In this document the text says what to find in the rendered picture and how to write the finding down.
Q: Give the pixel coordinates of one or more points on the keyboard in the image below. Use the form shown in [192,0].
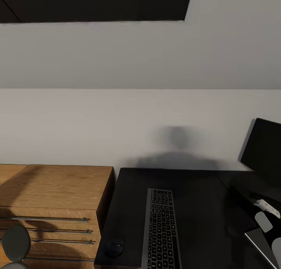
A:
[160,246]

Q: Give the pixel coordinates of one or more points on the monitor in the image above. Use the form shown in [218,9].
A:
[262,153]

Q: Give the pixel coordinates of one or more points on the swivel chair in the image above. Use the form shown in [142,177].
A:
[16,244]

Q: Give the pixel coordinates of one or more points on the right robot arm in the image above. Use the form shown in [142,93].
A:
[268,219]

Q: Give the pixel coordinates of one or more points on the notebook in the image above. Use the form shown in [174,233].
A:
[258,239]

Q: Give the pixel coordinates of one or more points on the mouse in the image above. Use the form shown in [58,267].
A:
[113,247]

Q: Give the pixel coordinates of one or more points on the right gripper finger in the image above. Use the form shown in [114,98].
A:
[238,198]

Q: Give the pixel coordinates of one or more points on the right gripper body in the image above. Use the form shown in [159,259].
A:
[247,206]

